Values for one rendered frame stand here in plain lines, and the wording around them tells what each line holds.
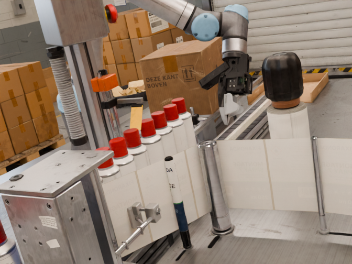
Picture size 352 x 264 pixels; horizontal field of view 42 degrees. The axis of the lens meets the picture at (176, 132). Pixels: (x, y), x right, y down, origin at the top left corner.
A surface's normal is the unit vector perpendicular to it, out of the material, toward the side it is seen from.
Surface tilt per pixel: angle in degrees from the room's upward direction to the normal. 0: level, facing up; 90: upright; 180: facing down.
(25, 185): 0
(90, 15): 90
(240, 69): 60
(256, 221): 0
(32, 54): 90
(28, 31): 90
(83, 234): 90
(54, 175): 0
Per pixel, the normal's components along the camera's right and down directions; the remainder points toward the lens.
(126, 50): -0.53, 0.37
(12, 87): 0.80, 0.04
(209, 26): -0.02, 0.30
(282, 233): -0.19, -0.93
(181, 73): -0.32, 0.35
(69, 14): 0.43, 0.20
